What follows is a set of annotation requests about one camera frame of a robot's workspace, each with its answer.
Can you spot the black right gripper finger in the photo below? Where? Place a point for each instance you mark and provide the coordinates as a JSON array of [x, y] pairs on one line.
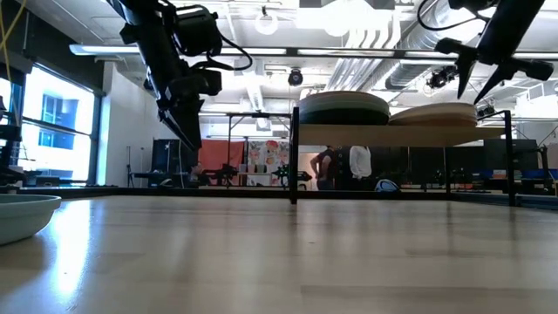
[[464, 56], [505, 69]]

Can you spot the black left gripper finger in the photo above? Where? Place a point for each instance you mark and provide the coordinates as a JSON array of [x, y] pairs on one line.
[[194, 122], [178, 128]]

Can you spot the pink plate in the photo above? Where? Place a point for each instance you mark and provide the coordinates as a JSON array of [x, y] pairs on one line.
[[440, 122]]

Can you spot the black plate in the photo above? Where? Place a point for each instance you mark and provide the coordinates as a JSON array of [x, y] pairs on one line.
[[344, 118]]

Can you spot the black background robot arm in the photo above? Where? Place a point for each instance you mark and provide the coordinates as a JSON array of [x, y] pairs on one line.
[[224, 173], [305, 175]]

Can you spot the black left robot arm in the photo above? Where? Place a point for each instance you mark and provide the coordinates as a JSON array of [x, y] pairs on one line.
[[144, 43]]

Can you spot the black ceiling spotlight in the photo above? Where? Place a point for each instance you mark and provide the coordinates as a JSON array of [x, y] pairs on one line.
[[484, 111], [442, 77], [295, 77]]

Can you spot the red backdrop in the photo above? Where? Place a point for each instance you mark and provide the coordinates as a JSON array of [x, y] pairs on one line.
[[222, 152]]

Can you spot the person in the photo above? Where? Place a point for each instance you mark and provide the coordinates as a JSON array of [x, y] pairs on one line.
[[324, 168], [360, 163], [198, 174]]

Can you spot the black tripod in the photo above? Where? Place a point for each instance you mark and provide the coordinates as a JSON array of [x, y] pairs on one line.
[[130, 170]]

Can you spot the tall black metal rack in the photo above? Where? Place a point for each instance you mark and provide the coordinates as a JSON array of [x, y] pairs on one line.
[[261, 115]]

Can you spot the colourful poster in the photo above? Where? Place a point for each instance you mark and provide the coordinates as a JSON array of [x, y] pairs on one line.
[[268, 157]]

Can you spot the long linear ceiling light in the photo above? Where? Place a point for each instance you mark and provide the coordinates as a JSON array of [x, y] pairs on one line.
[[100, 49]]

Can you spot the blue workbench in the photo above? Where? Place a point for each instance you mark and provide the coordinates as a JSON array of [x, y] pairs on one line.
[[532, 173]]

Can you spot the wide black partition panel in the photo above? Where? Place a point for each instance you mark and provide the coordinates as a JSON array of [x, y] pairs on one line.
[[427, 161]]

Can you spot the large bright window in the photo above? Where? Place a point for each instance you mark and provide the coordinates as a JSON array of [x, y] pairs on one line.
[[61, 131]]

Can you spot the white ceiling pipes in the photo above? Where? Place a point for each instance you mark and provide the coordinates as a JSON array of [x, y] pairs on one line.
[[344, 78]]

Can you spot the black equipment stand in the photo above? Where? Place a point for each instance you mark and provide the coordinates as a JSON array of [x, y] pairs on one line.
[[8, 152]]

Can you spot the light blue plate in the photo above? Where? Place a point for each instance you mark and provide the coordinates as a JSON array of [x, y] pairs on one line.
[[22, 213]]

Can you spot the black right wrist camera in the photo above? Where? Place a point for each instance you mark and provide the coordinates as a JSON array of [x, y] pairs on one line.
[[473, 4]]

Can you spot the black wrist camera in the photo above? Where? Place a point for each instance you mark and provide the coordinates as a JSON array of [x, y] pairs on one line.
[[196, 30], [473, 4]]

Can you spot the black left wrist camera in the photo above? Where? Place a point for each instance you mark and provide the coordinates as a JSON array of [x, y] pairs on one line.
[[196, 30]]

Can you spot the silver ventilation duct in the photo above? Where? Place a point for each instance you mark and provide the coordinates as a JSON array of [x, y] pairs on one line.
[[405, 65]]

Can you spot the black aluminium rig frame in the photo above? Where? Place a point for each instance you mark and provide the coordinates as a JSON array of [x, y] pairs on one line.
[[218, 192]]

